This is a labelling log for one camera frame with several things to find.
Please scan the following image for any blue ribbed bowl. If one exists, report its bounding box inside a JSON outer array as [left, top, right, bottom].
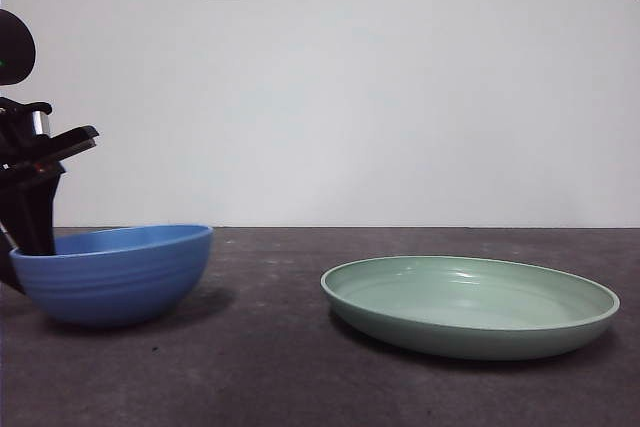
[[9, 224, 215, 330]]

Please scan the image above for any green round plate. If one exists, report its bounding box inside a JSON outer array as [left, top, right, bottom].
[[320, 255, 621, 361]]

